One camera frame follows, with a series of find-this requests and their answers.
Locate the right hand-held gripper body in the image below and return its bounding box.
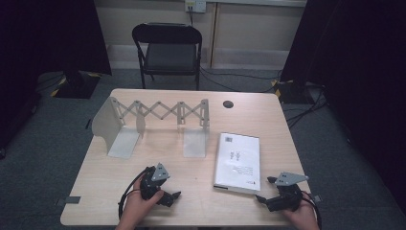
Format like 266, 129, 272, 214
266, 172, 310, 213

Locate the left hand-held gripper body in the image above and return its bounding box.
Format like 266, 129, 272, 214
139, 162, 170, 202

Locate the white book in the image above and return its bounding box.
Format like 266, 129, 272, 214
213, 132, 261, 196

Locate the grey expandable metal book rack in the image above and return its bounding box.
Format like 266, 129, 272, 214
91, 96, 211, 160

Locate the person's left hand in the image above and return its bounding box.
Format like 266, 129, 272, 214
119, 180, 166, 224

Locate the person's right hand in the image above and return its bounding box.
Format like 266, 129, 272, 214
282, 191, 320, 230

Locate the grey tape strip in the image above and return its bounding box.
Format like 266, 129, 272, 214
55, 195, 81, 207

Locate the black stand base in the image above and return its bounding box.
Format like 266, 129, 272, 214
51, 70, 102, 100
271, 80, 316, 105

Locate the black folding chair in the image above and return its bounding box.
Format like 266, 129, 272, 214
131, 22, 203, 91

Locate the dark curtain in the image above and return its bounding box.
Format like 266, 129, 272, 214
280, 0, 406, 212
0, 0, 113, 151

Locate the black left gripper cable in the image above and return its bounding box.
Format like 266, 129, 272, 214
118, 167, 151, 221

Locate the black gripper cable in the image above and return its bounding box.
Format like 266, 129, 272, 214
118, 167, 151, 221
301, 191, 323, 229

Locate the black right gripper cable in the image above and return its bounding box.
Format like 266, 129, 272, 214
301, 191, 323, 229

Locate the black floor cable bundle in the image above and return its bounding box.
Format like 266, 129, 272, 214
285, 84, 329, 129

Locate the white wall socket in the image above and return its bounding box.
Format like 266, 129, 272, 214
185, 0, 207, 13

